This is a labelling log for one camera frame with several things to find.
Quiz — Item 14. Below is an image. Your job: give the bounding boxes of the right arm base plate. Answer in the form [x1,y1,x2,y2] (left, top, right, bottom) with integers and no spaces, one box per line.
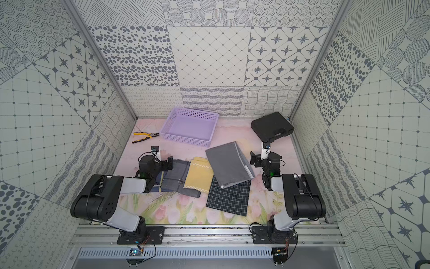
[250,225,298,244]

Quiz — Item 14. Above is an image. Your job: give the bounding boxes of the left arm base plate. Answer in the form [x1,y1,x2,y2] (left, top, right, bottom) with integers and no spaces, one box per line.
[116,226,165,245]

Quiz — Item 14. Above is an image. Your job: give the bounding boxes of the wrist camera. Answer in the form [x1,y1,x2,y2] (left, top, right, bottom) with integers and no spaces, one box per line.
[151,146,160,157]
[261,142,271,160]

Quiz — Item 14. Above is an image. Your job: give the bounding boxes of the grey blue plaid pillowcase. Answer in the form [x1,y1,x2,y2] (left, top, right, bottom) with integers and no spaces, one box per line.
[150,159,201,198]

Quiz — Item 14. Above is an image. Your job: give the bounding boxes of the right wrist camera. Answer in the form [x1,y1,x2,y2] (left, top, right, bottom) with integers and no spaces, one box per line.
[261,142,271,160]

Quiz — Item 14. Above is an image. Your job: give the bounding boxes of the yellow handled pliers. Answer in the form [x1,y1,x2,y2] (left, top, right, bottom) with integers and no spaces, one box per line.
[132,132,160,144]

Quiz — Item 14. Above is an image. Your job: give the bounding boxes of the black white grid pillowcase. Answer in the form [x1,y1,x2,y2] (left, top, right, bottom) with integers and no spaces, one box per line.
[206,177,252,216]

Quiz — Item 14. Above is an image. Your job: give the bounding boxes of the yellow zigzag pillowcase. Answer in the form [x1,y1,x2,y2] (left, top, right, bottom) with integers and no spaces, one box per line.
[184,157,214,194]

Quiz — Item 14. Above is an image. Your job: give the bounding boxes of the purple plastic basket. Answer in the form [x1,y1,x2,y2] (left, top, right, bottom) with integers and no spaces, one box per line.
[159,107,219,148]

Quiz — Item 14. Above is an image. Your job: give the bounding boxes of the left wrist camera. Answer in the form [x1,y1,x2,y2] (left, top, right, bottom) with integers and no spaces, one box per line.
[151,146,160,157]

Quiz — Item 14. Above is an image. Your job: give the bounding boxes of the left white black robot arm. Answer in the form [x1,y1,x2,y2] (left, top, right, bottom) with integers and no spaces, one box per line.
[71,154,174,247]

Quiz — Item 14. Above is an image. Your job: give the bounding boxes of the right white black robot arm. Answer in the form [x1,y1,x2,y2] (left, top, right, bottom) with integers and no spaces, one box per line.
[250,152,326,244]

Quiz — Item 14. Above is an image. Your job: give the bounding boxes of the black plastic tool case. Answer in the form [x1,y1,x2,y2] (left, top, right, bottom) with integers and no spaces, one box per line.
[251,112,295,143]

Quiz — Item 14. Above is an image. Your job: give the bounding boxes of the small green circuit board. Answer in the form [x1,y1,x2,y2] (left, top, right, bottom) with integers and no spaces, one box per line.
[129,248,142,257]

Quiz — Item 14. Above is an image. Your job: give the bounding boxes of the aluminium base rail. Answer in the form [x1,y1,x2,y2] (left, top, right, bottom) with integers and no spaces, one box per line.
[69,224,346,247]

